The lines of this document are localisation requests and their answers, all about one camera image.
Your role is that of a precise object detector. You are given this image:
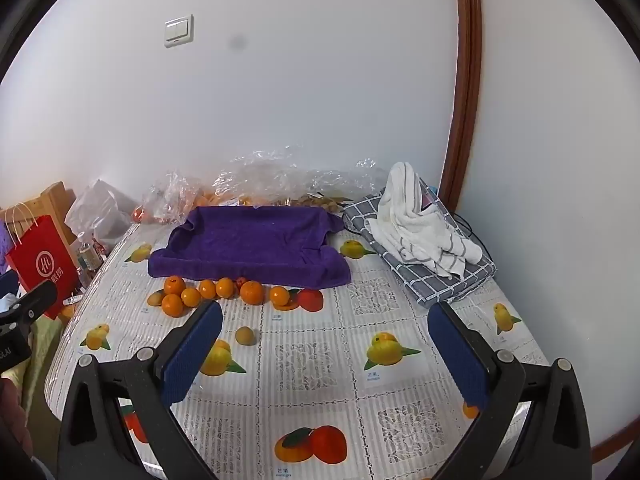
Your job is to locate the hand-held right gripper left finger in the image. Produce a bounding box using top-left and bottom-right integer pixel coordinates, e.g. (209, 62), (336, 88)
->
(57, 301), (223, 480)

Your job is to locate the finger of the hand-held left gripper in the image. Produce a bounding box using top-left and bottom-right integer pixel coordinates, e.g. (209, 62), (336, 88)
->
(17, 279), (59, 319)

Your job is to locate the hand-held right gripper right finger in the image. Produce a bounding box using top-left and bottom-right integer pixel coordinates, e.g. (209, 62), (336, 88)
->
(427, 301), (593, 480)

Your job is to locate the large orange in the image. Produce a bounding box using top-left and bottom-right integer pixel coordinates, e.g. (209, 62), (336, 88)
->
(239, 280), (265, 305)

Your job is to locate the yellow green cloth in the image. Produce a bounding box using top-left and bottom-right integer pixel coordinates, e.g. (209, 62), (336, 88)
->
(5, 310), (63, 411)

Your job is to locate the red paper bag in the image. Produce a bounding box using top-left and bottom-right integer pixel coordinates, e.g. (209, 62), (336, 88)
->
(5, 204), (81, 321)

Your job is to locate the clear plastic bottle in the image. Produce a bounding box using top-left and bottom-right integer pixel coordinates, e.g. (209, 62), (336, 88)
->
(79, 232), (104, 275)

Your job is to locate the grey checked cloth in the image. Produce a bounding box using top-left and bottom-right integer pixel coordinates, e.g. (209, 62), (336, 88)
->
(342, 180), (498, 308)

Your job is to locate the light wooden furniture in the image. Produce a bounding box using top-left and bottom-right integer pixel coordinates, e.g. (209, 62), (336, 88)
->
(0, 181), (76, 261)

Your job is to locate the white plastic bag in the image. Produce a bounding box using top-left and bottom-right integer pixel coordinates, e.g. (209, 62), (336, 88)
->
(65, 179), (133, 253)

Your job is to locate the fruit print tablecloth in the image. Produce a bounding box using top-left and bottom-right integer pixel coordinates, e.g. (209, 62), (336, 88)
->
(44, 220), (551, 480)

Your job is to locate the purple towel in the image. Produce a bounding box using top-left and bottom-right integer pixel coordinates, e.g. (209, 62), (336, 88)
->
(148, 205), (352, 290)

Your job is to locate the white striped towel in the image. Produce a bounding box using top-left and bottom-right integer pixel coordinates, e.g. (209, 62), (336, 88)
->
(365, 161), (483, 278)

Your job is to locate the clear bag of oranges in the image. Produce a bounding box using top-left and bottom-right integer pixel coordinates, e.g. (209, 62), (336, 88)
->
(131, 170), (213, 226)

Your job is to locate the clear plastic bag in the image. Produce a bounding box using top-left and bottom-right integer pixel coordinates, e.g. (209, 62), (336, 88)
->
(212, 145), (311, 208)

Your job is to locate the black cable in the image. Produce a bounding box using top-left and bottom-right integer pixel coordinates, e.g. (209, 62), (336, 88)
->
(450, 210), (497, 263)

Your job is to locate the brown wooden door frame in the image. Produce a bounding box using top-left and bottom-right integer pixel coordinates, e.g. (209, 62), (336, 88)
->
(437, 0), (483, 206)

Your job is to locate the white wall switch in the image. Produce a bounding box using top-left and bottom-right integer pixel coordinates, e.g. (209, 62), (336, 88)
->
(164, 14), (195, 48)

